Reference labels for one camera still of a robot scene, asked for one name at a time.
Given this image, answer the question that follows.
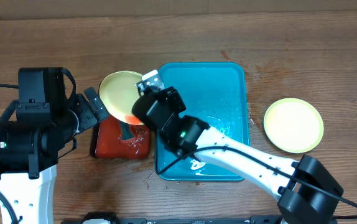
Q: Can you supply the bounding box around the teal plastic tray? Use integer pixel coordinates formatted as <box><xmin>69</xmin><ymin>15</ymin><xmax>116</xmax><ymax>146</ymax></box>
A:
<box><xmin>159</xmin><ymin>62</ymin><xmax>250</xmax><ymax>182</ymax></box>

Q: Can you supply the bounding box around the yellow plate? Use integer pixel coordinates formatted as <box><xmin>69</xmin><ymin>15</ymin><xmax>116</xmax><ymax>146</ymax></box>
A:
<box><xmin>99</xmin><ymin>70</ymin><xmax>143</xmax><ymax>125</ymax></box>
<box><xmin>263</xmin><ymin>98</ymin><xmax>324</xmax><ymax>154</ymax></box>

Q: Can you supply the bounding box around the red tray with black rim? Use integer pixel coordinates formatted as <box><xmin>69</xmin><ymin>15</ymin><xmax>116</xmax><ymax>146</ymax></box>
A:
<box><xmin>90</xmin><ymin>115</ymin><xmax>151</xmax><ymax>159</ymax></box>

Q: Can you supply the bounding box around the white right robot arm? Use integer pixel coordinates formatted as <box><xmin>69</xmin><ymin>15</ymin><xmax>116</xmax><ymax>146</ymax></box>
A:
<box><xmin>132</xmin><ymin>70</ymin><xmax>343</xmax><ymax>224</ymax></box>

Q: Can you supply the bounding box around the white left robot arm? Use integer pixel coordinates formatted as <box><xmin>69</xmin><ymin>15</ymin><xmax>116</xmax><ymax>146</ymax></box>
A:
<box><xmin>0</xmin><ymin>87</ymin><xmax>108</xmax><ymax>223</ymax></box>

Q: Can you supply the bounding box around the dark hourglass sponge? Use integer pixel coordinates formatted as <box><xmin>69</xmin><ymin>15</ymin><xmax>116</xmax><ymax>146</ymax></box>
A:
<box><xmin>119</xmin><ymin>121</ymin><xmax>134</xmax><ymax>141</ymax></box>

